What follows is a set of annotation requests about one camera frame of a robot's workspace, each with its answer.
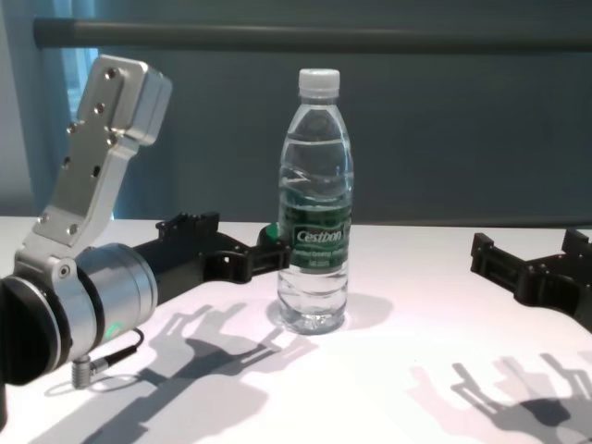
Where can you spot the clear green-label water bottle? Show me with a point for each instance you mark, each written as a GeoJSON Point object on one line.
{"type": "Point", "coordinates": [316, 250]}

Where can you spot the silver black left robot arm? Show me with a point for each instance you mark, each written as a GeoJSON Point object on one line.
{"type": "Point", "coordinates": [115, 282]}

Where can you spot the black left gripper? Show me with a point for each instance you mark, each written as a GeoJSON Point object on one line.
{"type": "Point", "coordinates": [185, 259]}

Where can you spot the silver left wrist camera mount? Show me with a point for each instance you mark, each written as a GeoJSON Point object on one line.
{"type": "Point", "coordinates": [97, 152]}

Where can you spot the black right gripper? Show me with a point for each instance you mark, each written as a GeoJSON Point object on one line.
{"type": "Point", "coordinates": [564, 287]}

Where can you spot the green button with black base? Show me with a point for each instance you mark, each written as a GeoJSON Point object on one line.
{"type": "Point", "coordinates": [272, 230]}

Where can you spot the dark horizontal rail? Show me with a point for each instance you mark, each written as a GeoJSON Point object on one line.
{"type": "Point", "coordinates": [277, 34]}

